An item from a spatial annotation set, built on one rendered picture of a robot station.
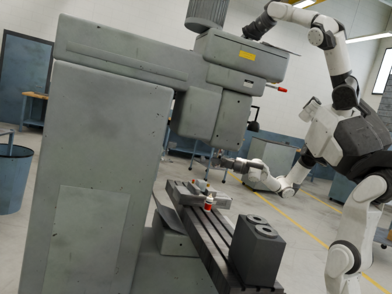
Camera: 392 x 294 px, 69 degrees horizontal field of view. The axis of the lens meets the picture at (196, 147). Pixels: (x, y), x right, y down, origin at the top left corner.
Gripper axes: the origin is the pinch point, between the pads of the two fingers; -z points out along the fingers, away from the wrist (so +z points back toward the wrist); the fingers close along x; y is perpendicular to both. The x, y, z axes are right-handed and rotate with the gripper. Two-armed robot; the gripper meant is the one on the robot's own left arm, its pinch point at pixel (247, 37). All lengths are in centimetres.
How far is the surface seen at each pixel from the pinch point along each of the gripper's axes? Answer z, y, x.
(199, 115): -17, -43, -22
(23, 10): -565, 416, -122
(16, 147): -263, 0, -98
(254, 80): -0.1, -25.4, 1.7
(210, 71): -5.8, -24.0, -21.7
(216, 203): -53, -82, 11
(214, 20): 3.5, -1.2, -24.0
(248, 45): 6.9, -11.8, -6.5
